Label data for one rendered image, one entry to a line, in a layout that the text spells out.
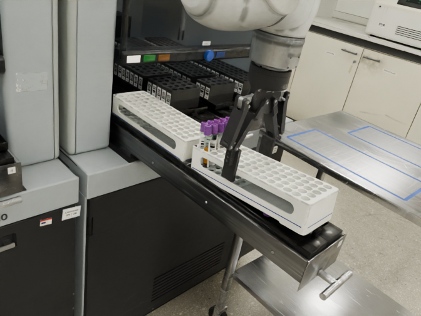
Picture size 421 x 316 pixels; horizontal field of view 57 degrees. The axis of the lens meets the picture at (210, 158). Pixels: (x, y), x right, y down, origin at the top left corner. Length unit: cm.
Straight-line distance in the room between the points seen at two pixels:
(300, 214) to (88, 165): 53
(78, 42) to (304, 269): 64
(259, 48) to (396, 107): 246
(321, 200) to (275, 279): 77
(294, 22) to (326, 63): 264
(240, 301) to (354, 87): 201
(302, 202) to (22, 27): 61
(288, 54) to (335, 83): 258
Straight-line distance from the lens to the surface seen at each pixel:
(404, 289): 214
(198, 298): 167
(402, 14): 307
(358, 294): 153
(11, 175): 86
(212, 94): 120
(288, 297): 139
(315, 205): 68
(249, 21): 53
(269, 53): 68
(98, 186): 97
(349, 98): 322
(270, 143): 81
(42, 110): 93
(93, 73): 95
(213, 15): 51
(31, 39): 87
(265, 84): 69
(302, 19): 66
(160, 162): 90
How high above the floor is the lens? 123
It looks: 27 degrees down
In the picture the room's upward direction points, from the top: 11 degrees clockwise
